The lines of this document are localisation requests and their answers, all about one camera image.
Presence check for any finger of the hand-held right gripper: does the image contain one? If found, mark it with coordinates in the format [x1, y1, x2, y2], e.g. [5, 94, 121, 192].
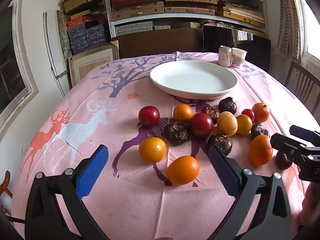
[270, 133, 313, 157]
[289, 125, 320, 146]

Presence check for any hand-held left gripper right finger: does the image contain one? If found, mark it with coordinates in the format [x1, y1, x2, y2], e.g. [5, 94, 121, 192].
[208, 144, 292, 240]

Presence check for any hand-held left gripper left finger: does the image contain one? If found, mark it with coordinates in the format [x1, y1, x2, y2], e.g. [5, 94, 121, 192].
[25, 144, 110, 240]

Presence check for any dark water chestnut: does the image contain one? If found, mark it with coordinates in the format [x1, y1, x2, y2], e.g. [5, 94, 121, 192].
[208, 134, 233, 156]
[218, 97, 237, 115]
[251, 123, 270, 140]
[164, 121, 190, 146]
[201, 106, 220, 124]
[276, 150, 295, 170]

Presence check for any oval orange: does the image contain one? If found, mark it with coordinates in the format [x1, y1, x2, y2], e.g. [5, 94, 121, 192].
[249, 135, 273, 167]

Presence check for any large round orange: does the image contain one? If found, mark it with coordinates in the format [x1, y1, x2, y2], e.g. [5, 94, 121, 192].
[166, 155, 200, 186]

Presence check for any pale yellow fruit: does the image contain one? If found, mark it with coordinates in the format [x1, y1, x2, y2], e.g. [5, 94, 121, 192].
[217, 112, 238, 137]

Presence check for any dark red plum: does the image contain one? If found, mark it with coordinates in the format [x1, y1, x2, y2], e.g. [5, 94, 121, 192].
[189, 113, 214, 139]
[138, 106, 160, 127]

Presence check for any yellow-orange round fruit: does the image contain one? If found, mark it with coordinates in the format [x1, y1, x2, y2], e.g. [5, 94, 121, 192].
[139, 137, 167, 163]

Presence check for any small orange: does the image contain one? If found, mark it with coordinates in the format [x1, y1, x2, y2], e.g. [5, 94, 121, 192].
[173, 104, 194, 122]
[252, 102, 270, 123]

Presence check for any white ceramic plate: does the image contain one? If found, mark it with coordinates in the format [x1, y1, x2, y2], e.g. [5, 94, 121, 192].
[149, 60, 238, 100]

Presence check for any small yellow fruit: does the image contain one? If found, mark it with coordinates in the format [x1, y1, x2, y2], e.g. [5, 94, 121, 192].
[236, 114, 253, 135]

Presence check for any dark wooden chair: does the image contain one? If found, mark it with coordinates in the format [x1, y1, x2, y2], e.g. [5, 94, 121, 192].
[285, 60, 320, 105]

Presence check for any pink printed tablecloth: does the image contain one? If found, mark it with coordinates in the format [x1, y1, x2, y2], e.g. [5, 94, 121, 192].
[11, 51, 320, 240]

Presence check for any orange wooden chair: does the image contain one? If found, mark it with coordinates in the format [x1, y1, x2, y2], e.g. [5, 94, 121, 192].
[0, 170, 13, 218]

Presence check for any white paper cup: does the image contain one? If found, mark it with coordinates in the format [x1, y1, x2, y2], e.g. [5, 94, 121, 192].
[232, 47, 247, 69]

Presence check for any white patterned can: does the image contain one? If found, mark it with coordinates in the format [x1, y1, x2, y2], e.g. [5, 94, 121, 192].
[218, 46, 233, 67]

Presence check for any beige patterned curtain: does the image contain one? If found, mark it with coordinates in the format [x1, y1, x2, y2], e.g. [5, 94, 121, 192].
[276, 0, 302, 60]

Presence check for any white framed window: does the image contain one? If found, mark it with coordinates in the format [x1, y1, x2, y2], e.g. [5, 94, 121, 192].
[0, 0, 40, 132]

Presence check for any pink cloth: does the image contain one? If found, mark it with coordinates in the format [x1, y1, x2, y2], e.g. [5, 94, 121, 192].
[207, 21, 233, 28]

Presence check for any white leaning board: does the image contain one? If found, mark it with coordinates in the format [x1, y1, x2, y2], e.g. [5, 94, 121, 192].
[43, 10, 68, 97]

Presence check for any stack of blue patterned boxes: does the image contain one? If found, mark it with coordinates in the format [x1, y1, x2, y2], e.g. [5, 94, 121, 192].
[66, 16, 111, 55]

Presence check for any marble pattern board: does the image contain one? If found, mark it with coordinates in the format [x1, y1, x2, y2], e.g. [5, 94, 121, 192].
[56, 10, 73, 57]

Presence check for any brown wooden cabinet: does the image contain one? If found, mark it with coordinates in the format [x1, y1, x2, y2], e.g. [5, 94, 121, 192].
[117, 27, 204, 60]

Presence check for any white metal shelf rack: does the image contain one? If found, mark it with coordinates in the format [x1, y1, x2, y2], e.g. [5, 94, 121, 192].
[104, 0, 269, 34]

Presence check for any wooden picture frame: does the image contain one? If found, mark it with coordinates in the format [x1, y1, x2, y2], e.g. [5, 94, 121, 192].
[68, 40, 119, 87]

